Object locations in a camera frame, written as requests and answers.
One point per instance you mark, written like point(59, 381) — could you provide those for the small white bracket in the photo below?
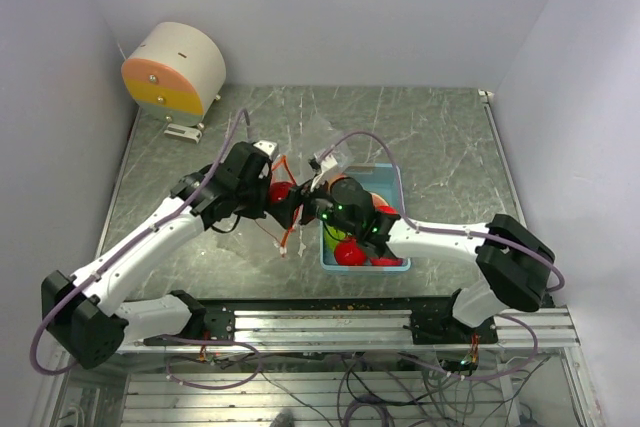
point(190, 134)

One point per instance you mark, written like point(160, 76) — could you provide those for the peach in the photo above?
point(338, 177)

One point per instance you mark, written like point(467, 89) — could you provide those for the white corner clip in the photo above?
point(486, 96)

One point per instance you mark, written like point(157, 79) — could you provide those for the blue plastic basket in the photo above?
point(379, 179)

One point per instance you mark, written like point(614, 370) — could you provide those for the clear zip top bag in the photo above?
point(292, 165)

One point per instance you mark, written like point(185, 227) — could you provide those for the green fruit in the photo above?
point(333, 237)

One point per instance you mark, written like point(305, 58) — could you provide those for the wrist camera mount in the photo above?
point(269, 148)
point(325, 169)

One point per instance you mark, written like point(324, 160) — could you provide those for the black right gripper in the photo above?
point(284, 212)

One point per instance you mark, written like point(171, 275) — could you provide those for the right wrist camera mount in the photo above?
point(325, 169)

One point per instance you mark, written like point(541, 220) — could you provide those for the aluminium rail frame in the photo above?
point(348, 328)

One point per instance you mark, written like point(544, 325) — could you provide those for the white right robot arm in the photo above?
point(514, 264)

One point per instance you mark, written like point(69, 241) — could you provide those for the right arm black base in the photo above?
point(431, 322)

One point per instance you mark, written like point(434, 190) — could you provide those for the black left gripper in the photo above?
point(258, 210)

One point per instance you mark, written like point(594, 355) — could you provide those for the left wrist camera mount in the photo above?
point(269, 148)

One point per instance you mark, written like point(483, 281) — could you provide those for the red apple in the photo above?
point(279, 191)
point(348, 253)
point(386, 262)
point(386, 209)

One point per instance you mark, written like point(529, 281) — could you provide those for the round beige drawer box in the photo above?
point(175, 74)

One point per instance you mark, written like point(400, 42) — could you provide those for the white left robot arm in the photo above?
point(89, 312)

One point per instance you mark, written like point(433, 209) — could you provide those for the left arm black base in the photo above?
point(208, 320)

